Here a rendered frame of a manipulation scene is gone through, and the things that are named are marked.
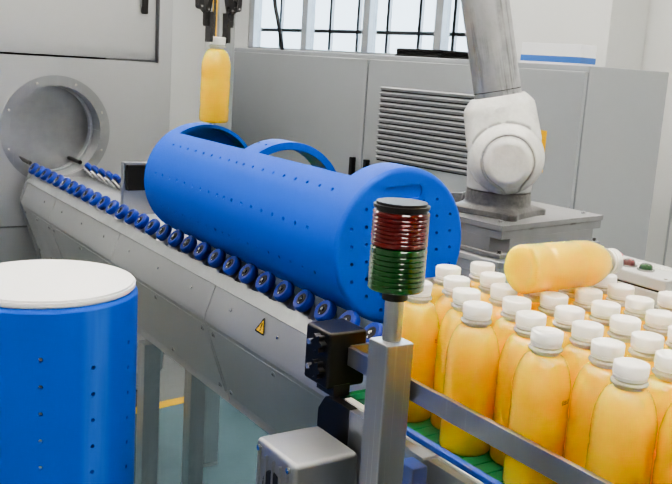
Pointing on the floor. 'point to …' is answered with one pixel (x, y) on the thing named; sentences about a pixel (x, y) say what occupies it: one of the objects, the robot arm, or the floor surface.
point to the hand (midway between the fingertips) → (218, 28)
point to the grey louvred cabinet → (404, 115)
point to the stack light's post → (385, 411)
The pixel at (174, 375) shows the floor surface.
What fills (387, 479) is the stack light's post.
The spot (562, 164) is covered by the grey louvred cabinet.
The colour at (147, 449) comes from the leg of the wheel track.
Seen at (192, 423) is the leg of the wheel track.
